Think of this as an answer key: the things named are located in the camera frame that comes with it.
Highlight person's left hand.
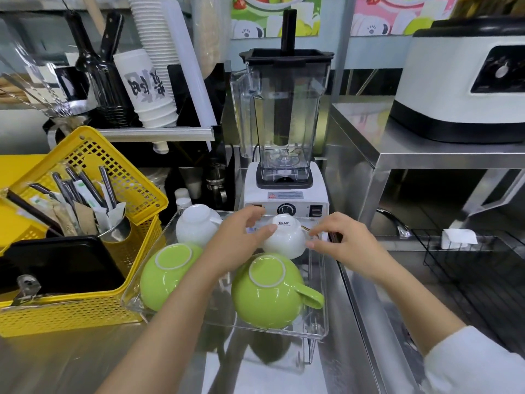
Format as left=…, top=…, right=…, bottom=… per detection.
left=203, top=206, right=279, bottom=280

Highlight person's right hand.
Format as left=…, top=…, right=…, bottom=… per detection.
left=305, top=212, right=385, bottom=280

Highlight small white ceramic cup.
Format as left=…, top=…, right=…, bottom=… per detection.
left=176, top=204, right=224, bottom=248
left=261, top=214, right=309, bottom=260

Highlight person's left forearm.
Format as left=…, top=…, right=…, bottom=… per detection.
left=95, top=252, right=243, bottom=394

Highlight person's right forearm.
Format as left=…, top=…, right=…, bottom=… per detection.
left=363, top=248, right=525, bottom=394

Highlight white blender base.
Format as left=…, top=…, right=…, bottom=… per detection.
left=244, top=161, right=331, bottom=243

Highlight green ceramic cup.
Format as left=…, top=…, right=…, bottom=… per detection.
left=140, top=243, right=204, bottom=312
left=231, top=253, right=325, bottom=330

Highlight steel measuring jigger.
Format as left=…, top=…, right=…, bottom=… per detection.
left=204, top=158, right=229, bottom=203

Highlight clear plastic tray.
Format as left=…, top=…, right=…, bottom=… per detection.
left=122, top=208, right=331, bottom=367

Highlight steel faucet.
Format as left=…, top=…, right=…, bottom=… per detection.
left=375, top=207, right=412, bottom=239

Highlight small white-capped bottle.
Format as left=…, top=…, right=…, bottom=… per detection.
left=174, top=188, right=193, bottom=212

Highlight clear blender jar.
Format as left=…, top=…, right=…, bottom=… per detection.
left=229, top=48, right=335, bottom=190

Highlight white folded cloth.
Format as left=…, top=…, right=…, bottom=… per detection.
left=441, top=228, right=479, bottom=250

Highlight stainless steel shelf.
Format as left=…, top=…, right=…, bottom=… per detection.
left=329, top=102, right=525, bottom=232

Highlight steel cutlery holder cup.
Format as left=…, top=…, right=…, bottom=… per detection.
left=98, top=215, right=132, bottom=243

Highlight yellow plastic basket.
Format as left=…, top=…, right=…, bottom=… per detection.
left=0, top=126, right=170, bottom=338

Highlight stack of printed white cups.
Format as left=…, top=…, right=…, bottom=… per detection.
left=113, top=48, right=179, bottom=129

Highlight bundle of spoons and straws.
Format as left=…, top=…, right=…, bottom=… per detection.
left=6, top=165, right=128, bottom=237

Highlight white cutting board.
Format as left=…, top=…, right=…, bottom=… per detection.
left=161, top=0, right=218, bottom=128

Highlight black blender tamper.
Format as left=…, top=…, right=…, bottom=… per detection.
left=281, top=8, right=298, bottom=58

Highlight black plastic tray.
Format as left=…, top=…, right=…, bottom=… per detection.
left=0, top=235, right=126, bottom=297

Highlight white and black machine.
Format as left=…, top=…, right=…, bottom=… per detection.
left=389, top=17, right=525, bottom=144

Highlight green fruit poster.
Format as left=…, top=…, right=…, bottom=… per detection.
left=231, top=0, right=323, bottom=40

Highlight stack of white paper cups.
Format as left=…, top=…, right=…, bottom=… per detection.
left=128, top=0, right=180, bottom=80

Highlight pink fruit poster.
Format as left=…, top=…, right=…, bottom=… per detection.
left=351, top=0, right=460, bottom=37

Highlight metal clip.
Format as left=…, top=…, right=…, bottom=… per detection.
left=11, top=274, right=42, bottom=307

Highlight black wire rack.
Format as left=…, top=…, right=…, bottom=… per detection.
left=411, top=227, right=525, bottom=349

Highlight black-handled utensils in holder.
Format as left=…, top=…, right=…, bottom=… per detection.
left=65, top=10, right=132, bottom=128

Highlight steel wire whisk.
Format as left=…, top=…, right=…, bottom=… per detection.
left=0, top=40, right=89, bottom=119

